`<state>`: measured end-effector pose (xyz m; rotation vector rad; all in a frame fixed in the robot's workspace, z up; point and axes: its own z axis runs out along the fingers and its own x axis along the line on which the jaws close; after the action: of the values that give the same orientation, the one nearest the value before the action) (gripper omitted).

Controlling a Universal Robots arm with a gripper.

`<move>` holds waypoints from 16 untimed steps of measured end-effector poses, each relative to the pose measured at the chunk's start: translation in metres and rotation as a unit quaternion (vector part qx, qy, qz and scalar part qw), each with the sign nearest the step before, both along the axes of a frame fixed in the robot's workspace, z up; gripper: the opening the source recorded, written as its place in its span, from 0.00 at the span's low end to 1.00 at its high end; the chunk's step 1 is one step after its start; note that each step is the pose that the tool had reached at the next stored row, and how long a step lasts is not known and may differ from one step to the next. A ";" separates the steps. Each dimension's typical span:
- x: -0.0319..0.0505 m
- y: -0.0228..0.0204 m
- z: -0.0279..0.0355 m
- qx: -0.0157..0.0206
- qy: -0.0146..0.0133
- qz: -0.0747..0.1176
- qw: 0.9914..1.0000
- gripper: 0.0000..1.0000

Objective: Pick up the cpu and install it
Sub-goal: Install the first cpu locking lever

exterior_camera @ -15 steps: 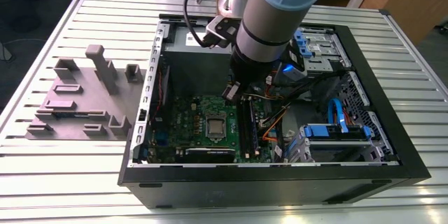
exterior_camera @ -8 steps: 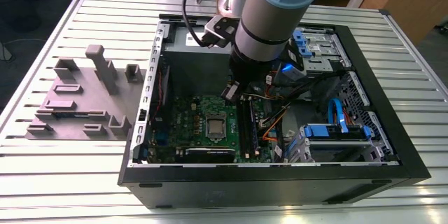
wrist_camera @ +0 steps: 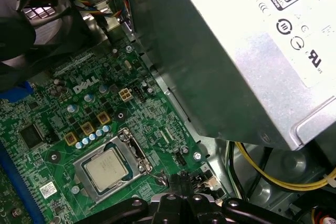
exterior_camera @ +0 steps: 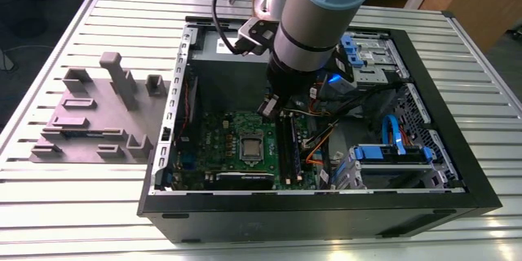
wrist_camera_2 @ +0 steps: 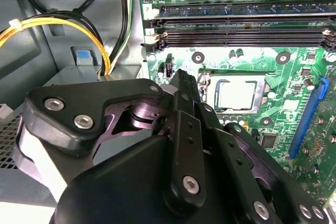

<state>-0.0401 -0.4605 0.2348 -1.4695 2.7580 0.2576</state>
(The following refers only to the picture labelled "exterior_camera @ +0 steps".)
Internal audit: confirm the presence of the black graphics card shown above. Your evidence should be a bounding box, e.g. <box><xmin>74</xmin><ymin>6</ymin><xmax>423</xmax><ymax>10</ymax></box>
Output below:
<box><xmin>202</xmin><ymin>170</ymin><xmax>276</xmax><ymax>191</ymax></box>

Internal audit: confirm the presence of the silver CPU with green edge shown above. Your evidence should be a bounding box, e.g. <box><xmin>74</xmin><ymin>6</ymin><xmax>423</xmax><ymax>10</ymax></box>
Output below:
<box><xmin>242</xmin><ymin>139</ymin><xmax>262</xmax><ymax>156</ymax></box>

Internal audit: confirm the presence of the CPU socket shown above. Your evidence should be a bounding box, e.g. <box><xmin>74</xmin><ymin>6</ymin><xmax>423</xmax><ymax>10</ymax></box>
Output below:
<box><xmin>237</xmin><ymin>130</ymin><xmax>269</xmax><ymax>161</ymax></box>

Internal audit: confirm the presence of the hard disk in blue carrier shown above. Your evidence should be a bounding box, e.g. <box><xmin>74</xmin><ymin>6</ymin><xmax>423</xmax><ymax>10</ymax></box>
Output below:
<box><xmin>351</xmin><ymin>144</ymin><xmax>435</xmax><ymax>164</ymax></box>

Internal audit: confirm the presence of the silver disk bay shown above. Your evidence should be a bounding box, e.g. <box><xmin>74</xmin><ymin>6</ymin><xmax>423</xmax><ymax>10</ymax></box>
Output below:
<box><xmin>348</xmin><ymin>163</ymin><xmax>465</xmax><ymax>190</ymax></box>

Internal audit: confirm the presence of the RAM stick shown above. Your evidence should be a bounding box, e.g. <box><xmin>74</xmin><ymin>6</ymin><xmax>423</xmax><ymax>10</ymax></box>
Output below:
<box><xmin>60</xmin><ymin>129</ymin><xmax>125</xmax><ymax>138</ymax></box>

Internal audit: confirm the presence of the black RAM slot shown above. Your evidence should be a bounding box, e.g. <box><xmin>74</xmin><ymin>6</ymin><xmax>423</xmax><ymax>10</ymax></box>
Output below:
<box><xmin>274</xmin><ymin>113</ymin><xmax>288</xmax><ymax>184</ymax></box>

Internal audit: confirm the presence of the grey power supply unit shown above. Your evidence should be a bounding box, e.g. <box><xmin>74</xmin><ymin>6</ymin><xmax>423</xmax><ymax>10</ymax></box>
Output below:
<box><xmin>189</xmin><ymin>32</ymin><xmax>272</xmax><ymax>112</ymax></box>

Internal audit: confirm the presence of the silver drive cage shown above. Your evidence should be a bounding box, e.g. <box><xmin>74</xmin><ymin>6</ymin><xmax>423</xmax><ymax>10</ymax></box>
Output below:
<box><xmin>321</xmin><ymin>30</ymin><xmax>411</xmax><ymax>100</ymax></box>

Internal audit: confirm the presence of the grey parts rack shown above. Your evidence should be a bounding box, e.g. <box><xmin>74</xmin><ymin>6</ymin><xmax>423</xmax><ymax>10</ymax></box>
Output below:
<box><xmin>27</xmin><ymin>51</ymin><xmax>173</xmax><ymax>164</ymax></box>

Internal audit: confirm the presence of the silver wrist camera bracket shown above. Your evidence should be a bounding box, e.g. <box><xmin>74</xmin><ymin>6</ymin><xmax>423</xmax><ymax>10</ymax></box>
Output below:
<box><xmin>234</xmin><ymin>18</ymin><xmax>281</xmax><ymax>56</ymax></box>

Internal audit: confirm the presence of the orange wire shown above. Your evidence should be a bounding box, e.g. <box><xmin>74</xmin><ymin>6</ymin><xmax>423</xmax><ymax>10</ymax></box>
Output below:
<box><xmin>303</xmin><ymin>142</ymin><xmax>328</xmax><ymax>166</ymax></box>

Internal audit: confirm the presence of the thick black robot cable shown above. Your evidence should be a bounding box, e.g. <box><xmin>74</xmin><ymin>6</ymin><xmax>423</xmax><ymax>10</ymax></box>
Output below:
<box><xmin>210</xmin><ymin>0</ymin><xmax>245</xmax><ymax>56</ymax></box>

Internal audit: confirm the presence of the metal socket cover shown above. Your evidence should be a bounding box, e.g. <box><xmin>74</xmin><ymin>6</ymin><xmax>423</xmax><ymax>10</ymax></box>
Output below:
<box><xmin>238</xmin><ymin>131</ymin><xmax>266</xmax><ymax>160</ymax></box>

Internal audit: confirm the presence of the blue plastic drive rail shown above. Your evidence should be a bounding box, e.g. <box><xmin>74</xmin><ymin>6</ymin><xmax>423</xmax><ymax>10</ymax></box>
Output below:
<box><xmin>329</xmin><ymin>163</ymin><xmax>348</xmax><ymax>188</ymax></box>

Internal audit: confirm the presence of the blue flat wire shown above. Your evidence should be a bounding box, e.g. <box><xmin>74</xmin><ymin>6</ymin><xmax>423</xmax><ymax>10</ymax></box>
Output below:
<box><xmin>381</xmin><ymin>114</ymin><xmax>407</xmax><ymax>155</ymax></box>

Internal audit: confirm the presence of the black wire bundle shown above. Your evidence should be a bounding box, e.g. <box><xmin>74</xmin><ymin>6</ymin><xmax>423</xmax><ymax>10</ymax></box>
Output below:
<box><xmin>303</xmin><ymin>83</ymin><xmax>408</xmax><ymax>149</ymax></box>

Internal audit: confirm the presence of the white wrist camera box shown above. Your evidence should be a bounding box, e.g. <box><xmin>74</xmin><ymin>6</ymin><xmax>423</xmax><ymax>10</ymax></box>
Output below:
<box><xmin>321</xmin><ymin>73</ymin><xmax>356</xmax><ymax>94</ymax></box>

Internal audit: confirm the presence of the green motherboard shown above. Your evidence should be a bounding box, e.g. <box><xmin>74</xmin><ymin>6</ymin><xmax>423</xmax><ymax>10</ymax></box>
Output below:
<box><xmin>173</xmin><ymin>101</ymin><xmax>323</xmax><ymax>191</ymax></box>

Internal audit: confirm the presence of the blue plastic drive latch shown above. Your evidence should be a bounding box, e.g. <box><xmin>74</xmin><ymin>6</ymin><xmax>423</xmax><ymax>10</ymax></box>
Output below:
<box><xmin>340</xmin><ymin>33</ymin><xmax>364</xmax><ymax>68</ymax></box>

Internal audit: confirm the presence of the black PC case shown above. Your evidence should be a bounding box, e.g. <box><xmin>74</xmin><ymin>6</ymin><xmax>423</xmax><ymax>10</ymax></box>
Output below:
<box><xmin>136</xmin><ymin>15</ymin><xmax>503</xmax><ymax>243</ymax></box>

